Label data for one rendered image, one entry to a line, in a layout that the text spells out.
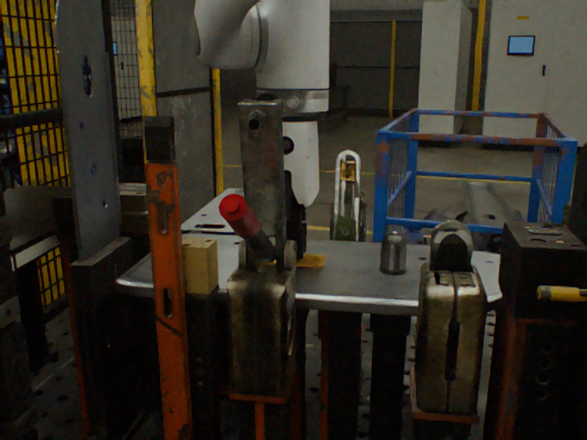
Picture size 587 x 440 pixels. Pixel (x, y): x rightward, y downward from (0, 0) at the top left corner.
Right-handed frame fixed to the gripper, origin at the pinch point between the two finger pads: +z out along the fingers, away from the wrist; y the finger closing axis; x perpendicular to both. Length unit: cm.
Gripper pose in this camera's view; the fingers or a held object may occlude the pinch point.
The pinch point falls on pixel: (292, 239)
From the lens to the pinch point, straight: 71.9
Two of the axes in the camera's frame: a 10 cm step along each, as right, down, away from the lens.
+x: -9.9, -0.5, 1.6
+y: 1.6, -2.6, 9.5
